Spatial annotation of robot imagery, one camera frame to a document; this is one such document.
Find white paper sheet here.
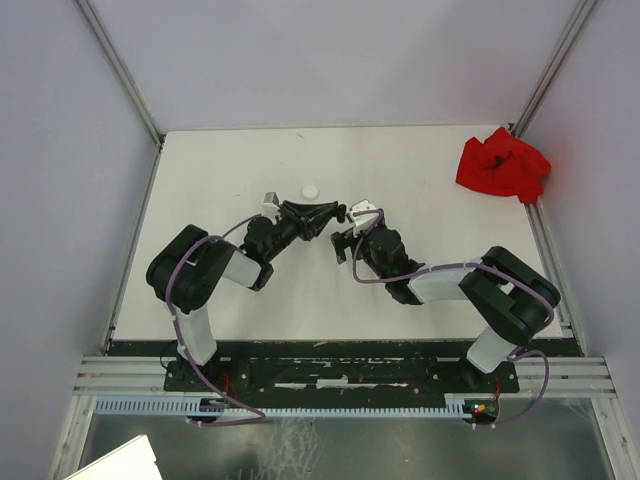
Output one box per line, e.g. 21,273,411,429
68,435,162,480

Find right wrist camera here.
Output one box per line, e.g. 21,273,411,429
346,199,383,237

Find aluminium front rail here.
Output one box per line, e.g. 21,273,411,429
72,357,616,399

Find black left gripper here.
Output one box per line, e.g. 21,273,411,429
265,199,337,262

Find right aluminium frame post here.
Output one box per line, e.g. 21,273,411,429
510,0,601,138

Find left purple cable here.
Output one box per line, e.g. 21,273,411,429
165,213,269,427

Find black earbud charging case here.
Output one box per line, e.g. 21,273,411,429
335,204,347,224

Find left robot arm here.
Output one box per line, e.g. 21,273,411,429
146,192,346,390

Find aluminium frame post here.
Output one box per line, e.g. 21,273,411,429
72,0,164,145
510,0,601,138

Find white earbud charging case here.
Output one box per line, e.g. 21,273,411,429
301,184,320,201

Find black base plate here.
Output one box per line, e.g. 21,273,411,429
165,340,520,395

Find left aluminium frame post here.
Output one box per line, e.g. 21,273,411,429
72,0,164,145

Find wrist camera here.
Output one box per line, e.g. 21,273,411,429
346,199,383,237
262,191,280,215

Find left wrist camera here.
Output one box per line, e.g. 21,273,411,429
262,191,280,215

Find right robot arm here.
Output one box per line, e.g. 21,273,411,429
331,225,561,391

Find white cable duct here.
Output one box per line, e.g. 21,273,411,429
93,395,471,419

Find red cloth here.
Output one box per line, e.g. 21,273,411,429
456,127,552,204

